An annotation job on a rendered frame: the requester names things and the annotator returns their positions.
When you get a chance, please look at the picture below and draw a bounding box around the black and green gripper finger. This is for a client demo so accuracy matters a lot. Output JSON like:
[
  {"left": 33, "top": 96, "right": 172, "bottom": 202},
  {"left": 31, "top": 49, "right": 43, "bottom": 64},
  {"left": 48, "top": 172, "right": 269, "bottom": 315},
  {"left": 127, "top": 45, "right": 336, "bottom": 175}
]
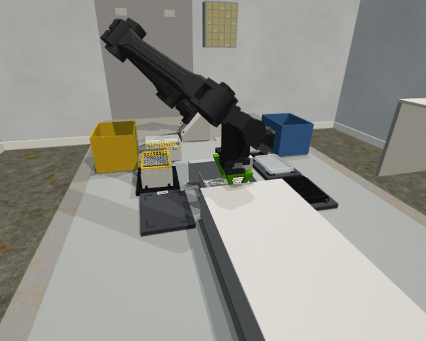
[
  {"left": 224, "top": 170, "right": 253, "bottom": 185},
  {"left": 213, "top": 154, "right": 226, "bottom": 179}
]

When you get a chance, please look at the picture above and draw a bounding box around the yellow open-top bin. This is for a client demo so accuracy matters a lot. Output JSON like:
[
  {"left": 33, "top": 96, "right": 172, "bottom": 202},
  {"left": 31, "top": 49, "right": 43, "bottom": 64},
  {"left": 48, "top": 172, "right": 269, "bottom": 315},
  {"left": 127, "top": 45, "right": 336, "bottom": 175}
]
[{"left": 89, "top": 121, "right": 139, "bottom": 173}]

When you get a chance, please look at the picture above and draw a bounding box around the blue open-top bin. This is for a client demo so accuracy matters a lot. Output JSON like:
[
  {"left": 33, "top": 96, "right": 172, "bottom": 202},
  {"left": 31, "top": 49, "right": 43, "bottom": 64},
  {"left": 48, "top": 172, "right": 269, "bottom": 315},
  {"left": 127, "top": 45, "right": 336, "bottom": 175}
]
[{"left": 261, "top": 113, "right": 314, "bottom": 156}]

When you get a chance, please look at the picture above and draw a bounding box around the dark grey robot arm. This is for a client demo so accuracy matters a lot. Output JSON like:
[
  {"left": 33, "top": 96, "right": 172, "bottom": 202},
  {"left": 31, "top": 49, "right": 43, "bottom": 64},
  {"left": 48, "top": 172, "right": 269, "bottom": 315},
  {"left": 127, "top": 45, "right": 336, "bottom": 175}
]
[{"left": 100, "top": 18, "right": 275, "bottom": 158}]

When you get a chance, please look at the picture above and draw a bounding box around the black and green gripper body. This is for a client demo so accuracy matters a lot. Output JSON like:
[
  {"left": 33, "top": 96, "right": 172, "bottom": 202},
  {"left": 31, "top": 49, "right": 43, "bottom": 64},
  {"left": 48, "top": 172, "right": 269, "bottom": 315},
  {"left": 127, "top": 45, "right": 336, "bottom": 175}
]
[{"left": 215, "top": 133, "right": 250, "bottom": 175}]

